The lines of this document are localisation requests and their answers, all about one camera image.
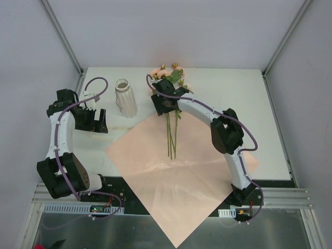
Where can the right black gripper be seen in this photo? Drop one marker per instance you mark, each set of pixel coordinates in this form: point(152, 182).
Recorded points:
point(161, 101)

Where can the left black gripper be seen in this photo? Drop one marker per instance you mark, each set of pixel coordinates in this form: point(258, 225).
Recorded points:
point(91, 120)

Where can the pale pink rose stem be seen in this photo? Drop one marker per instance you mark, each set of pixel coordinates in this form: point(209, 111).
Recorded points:
point(177, 114)

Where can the small bud flower stem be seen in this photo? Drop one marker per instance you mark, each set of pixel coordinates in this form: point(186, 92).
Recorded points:
point(177, 73)

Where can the pink wrapping paper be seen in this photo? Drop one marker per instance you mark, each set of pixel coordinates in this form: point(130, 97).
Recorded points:
point(178, 193)

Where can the cream printed ribbon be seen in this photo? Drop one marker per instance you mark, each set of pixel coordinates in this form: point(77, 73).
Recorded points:
point(120, 128)

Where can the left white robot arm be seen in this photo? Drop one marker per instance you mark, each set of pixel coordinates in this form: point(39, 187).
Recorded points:
point(61, 171)

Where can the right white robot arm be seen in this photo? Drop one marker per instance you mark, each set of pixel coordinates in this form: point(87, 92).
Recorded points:
point(229, 136)

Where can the white ribbed vase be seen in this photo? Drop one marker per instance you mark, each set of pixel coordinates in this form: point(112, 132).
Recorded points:
point(125, 99)

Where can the red object at bottom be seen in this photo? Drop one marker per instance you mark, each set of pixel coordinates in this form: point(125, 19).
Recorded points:
point(39, 246)

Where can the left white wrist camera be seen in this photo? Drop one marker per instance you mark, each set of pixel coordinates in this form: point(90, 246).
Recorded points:
point(90, 100)

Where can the left aluminium frame post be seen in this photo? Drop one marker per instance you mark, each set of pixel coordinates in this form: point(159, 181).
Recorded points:
point(46, 6)

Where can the aluminium frame post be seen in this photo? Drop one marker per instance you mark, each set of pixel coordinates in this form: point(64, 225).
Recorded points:
point(304, 7)
point(46, 6)

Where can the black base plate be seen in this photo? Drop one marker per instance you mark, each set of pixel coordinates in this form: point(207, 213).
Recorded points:
point(131, 203)

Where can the left white cable duct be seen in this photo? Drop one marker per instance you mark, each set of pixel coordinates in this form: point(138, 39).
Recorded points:
point(82, 209)

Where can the white cable duct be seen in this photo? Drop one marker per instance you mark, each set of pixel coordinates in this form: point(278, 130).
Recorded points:
point(227, 213)
point(82, 209)

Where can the right white cable duct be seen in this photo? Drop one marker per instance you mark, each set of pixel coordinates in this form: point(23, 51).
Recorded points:
point(227, 213)

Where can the right aluminium frame post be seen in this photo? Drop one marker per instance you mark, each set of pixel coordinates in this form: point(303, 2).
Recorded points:
point(304, 7)

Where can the aluminium front rail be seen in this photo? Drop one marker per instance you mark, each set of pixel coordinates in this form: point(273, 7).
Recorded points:
point(273, 198)

